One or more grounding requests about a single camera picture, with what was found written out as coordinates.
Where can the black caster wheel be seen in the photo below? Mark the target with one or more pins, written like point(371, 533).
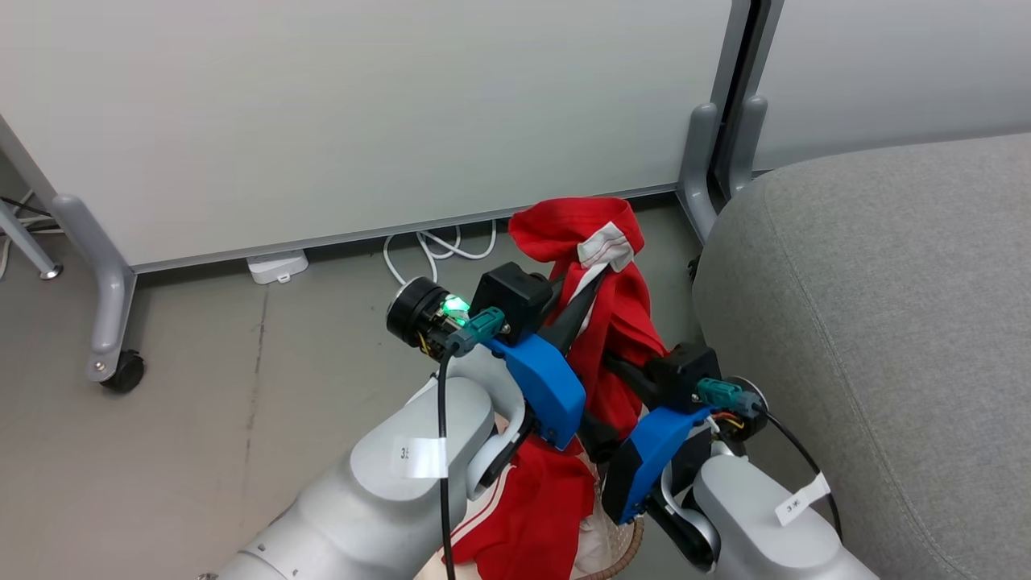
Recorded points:
point(125, 372)

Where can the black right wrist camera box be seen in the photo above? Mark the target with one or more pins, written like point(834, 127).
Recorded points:
point(681, 374)

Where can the grey partition leg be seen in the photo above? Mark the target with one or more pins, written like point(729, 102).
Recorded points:
point(105, 274)

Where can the large white partition panel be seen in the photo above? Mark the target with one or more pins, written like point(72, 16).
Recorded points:
point(362, 113)

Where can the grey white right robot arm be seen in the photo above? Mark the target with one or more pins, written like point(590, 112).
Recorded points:
point(749, 524)

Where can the white power adapter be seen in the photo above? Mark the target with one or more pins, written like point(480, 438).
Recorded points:
point(278, 266)

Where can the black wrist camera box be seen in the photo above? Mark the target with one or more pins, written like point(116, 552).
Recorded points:
point(511, 296)
point(681, 374)

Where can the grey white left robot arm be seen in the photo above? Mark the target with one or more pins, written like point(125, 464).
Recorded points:
point(378, 499)

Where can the red white-striped sports garment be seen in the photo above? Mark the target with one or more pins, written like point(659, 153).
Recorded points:
point(620, 322)

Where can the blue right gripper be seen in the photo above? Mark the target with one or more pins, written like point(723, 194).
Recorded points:
point(644, 459)

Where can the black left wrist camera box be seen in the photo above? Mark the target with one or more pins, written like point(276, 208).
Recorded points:
point(511, 296)

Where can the narrow white partition panel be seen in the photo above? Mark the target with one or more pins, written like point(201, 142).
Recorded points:
point(902, 72)

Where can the cream laundry basket brown rim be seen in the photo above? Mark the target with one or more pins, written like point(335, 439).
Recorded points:
point(624, 552)

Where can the thin grey frame leg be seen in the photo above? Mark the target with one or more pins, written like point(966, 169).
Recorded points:
point(28, 242)

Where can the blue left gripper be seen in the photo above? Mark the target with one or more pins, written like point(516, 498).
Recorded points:
point(548, 387)

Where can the grey fabric sofa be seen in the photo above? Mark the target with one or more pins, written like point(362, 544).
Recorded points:
point(886, 338)

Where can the grey partition post with foot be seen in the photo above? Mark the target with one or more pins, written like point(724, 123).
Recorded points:
point(699, 153)
point(747, 137)

